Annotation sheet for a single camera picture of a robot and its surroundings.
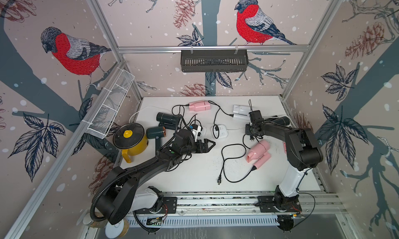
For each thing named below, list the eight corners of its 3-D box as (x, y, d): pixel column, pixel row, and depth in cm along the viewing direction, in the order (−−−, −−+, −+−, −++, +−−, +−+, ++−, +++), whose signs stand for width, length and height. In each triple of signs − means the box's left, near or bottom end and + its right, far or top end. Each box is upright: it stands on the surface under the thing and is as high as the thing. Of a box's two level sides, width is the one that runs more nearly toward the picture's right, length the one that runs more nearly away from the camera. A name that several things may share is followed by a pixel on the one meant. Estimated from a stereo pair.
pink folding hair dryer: (189, 111, 113) (188, 107, 109) (189, 103, 118) (189, 99, 114) (210, 111, 113) (210, 107, 109) (210, 103, 118) (210, 99, 114)
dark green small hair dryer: (155, 126, 106) (153, 121, 101) (160, 117, 111) (158, 111, 106) (176, 130, 104) (175, 124, 99) (180, 120, 109) (179, 115, 104)
